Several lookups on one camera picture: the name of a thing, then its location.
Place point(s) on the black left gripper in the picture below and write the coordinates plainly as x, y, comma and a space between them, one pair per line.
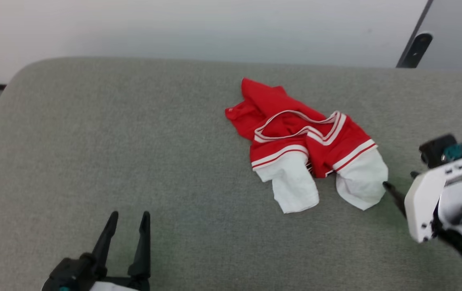
73, 275

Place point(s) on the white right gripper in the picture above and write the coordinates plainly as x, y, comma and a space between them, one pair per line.
425, 202

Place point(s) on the red and white garment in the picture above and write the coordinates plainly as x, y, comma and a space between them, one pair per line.
291, 133

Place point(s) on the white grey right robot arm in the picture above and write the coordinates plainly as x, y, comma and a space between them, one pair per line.
459, 206

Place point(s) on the grey door panel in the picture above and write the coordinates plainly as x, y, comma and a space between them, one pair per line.
457, 32

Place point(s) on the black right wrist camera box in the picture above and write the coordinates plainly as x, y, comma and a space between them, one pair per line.
437, 151

